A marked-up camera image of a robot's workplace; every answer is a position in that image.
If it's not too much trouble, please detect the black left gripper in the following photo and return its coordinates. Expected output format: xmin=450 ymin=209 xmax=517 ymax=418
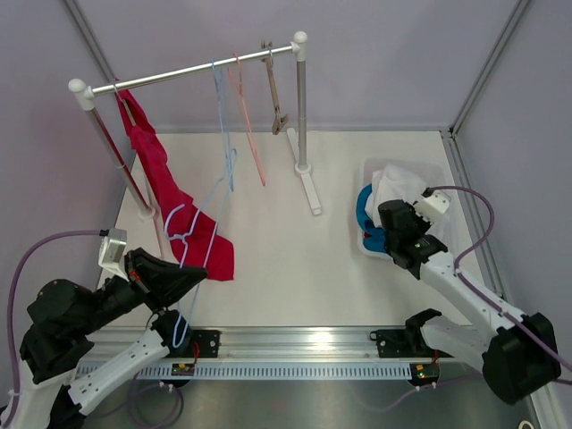
xmin=75 ymin=247 xmax=208 ymax=335

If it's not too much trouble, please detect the magenta t shirt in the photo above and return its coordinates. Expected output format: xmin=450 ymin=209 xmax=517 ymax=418
xmin=115 ymin=90 xmax=235 ymax=282

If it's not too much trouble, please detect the blue t shirt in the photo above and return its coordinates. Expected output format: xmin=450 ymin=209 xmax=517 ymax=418
xmin=355 ymin=184 xmax=391 ymax=260

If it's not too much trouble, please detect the pink wire hanger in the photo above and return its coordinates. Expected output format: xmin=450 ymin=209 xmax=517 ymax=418
xmin=227 ymin=55 xmax=266 ymax=187

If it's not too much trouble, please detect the white t shirt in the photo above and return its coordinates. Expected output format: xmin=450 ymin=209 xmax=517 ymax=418
xmin=366 ymin=164 xmax=450 ymax=231

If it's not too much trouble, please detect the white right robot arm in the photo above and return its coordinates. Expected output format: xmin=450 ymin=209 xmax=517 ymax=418
xmin=378 ymin=200 xmax=563 ymax=405

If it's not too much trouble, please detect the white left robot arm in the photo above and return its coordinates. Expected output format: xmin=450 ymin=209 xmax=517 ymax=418
xmin=1 ymin=248 xmax=207 ymax=428

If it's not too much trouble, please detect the wooden clip hanger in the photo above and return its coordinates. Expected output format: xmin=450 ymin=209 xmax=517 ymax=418
xmin=261 ymin=40 xmax=289 ymax=135

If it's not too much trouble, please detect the clothes rack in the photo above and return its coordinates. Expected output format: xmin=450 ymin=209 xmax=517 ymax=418
xmin=68 ymin=31 xmax=323 ymax=227

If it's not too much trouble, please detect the white plastic basket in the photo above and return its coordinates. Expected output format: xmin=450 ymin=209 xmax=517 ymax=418
xmin=357 ymin=156 xmax=461 ymax=261

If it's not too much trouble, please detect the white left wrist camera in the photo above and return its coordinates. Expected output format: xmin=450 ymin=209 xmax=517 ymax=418
xmin=98 ymin=228 xmax=128 ymax=281

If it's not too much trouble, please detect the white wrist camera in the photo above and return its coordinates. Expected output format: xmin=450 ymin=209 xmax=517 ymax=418
xmin=98 ymin=228 xmax=128 ymax=281
xmin=413 ymin=188 xmax=451 ymax=223

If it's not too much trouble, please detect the white slotted cable duct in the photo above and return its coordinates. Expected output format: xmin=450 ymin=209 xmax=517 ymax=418
xmin=138 ymin=361 xmax=412 ymax=381

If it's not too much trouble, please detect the aluminium mounting rail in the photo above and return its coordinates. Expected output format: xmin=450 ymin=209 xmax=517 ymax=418
xmin=175 ymin=326 xmax=449 ymax=362

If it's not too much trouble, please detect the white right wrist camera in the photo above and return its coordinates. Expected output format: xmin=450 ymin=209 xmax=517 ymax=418
xmin=413 ymin=188 xmax=451 ymax=223

